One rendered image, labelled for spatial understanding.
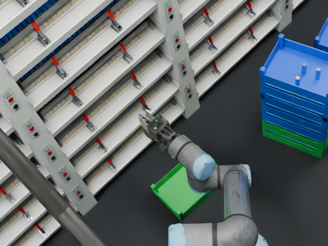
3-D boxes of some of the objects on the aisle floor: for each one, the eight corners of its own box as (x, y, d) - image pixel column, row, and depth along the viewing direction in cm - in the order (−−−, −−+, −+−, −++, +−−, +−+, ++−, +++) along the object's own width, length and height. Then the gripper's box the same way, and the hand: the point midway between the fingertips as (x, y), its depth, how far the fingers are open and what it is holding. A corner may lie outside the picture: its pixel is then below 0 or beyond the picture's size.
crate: (198, 152, 291) (197, 144, 284) (228, 178, 281) (227, 171, 275) (153, 192, 284) (150, 185, 277) (181, 221, 275) (178, 215, 268)
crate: (338, 124, 286) (339, 115, 279) (321, 158, 279) (322, 151, 272) (279, 102, 297) (279, 93, 290) (262, 135, 290) (261, 127, 283)
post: (97, 202, 286) (-95, -81, 138) (83, 216, 284) (-129, -57, 136) (72, 176, 295) (-135, -115, 147) (57, 190, 293) (-168, -93, 145)
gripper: (182, 129, 220) (143, 97, 230) (164, 145, 218) (126, 113, 228) (185, 140, 227) (148, 110, 238) (168, 156, 225) (132, 124, 236)
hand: (141, 117), depth 235 cm, fingers closed
